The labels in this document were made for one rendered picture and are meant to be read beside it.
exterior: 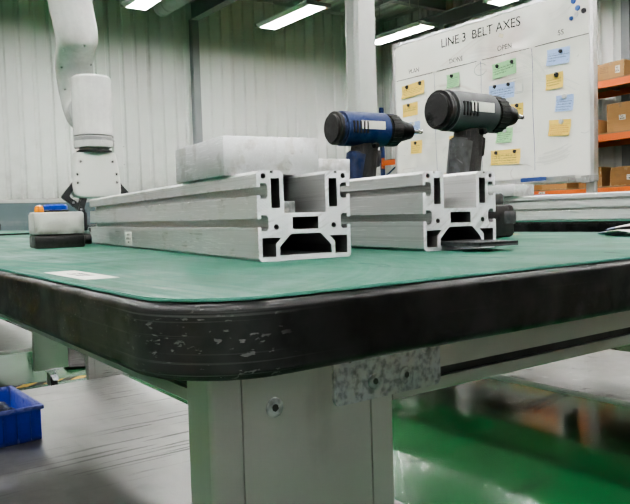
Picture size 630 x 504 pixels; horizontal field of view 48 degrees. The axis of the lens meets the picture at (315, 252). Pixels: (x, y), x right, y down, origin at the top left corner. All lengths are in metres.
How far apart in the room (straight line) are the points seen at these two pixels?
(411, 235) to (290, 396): 0.32
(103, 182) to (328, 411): 1.15
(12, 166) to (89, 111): 11.16
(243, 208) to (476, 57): 3.83
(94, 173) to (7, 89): 11.32
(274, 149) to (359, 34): 9.00
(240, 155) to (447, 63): 3.93
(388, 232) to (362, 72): 8.86
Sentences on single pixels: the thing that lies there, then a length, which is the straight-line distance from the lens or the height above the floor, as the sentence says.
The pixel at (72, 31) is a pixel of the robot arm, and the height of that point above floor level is 1.22.
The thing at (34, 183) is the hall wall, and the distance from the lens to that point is 12.81.
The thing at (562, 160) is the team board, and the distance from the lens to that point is 4.02.
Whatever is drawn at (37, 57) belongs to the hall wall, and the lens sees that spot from 13.13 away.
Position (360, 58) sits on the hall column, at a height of 2.85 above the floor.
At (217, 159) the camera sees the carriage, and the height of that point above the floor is 0.88.
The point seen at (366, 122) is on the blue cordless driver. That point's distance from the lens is 1.23.
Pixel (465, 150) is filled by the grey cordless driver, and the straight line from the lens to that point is 1.08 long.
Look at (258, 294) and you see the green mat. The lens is 0.39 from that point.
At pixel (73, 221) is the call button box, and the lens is 1.26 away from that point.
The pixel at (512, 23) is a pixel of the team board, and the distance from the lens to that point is 4.33.
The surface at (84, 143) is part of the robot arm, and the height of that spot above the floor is 0.99.
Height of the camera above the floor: 0.82
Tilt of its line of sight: 3 degrees down
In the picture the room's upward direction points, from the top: 2 degrees counter-clockwise
